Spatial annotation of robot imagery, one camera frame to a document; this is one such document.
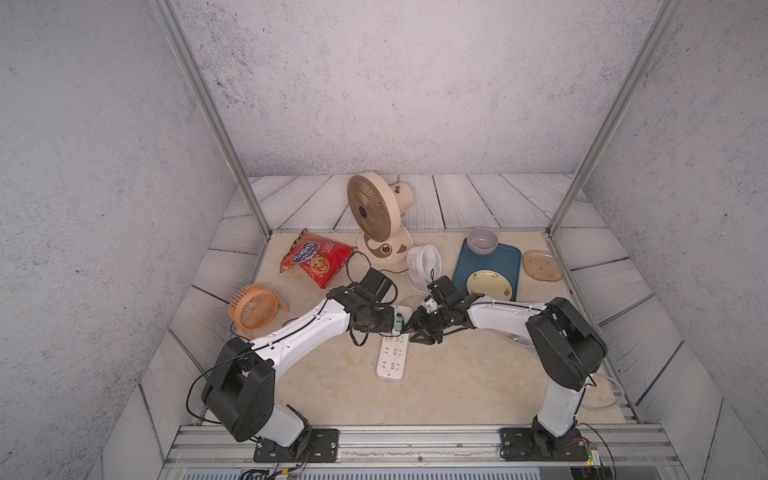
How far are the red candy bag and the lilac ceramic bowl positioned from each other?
440mm

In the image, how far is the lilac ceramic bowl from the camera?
1.11 metres

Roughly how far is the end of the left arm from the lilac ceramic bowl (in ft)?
1.61

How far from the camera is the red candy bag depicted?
1.04 metres

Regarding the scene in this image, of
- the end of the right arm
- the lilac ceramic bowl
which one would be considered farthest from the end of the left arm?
the lilac ceramic bowl

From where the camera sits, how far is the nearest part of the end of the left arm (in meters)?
0.60
